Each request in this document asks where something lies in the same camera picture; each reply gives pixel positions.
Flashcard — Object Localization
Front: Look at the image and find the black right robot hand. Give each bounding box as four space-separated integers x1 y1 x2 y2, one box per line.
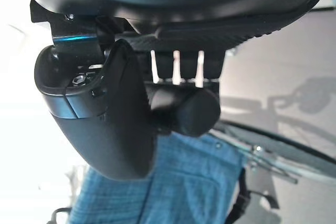
22 0 332 180

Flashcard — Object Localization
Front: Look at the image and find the blue textured cloth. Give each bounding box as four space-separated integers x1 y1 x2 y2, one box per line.
67 131 248 224

